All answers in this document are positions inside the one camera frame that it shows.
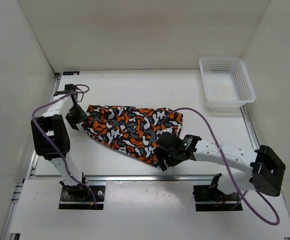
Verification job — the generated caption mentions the white plastic basket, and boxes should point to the white plastic basket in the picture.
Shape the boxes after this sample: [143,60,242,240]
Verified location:
[199,56,256,110]

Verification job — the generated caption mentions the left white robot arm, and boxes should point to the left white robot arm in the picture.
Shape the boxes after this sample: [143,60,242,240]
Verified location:
[30,83,91,201]

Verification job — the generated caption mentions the orange camouflage shorts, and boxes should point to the orange camouflage shorts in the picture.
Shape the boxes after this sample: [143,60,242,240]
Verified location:
[82,105,183,169]

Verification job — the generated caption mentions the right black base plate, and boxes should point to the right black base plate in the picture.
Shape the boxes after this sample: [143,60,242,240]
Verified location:
[192,173,243,212]

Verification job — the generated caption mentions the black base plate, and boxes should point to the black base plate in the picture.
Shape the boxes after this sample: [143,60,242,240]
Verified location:
[192,173,243,212]
[58,181,106,210]

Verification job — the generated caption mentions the small dark label sticker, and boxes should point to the small dark label sticker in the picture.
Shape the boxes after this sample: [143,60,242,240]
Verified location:
[62,71,80,76]

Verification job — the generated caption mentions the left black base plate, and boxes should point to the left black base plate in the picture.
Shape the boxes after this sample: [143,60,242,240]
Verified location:
[58,181,106,210]

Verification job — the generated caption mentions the aluminium front rail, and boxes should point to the aluminium front rail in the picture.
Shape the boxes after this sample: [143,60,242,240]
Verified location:
[84,174,251,182]

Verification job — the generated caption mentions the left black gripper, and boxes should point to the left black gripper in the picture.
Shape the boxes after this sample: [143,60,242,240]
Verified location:
[65,104,89,131]

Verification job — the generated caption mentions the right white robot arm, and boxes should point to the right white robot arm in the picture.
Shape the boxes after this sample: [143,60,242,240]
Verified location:
[154,132,286,200]

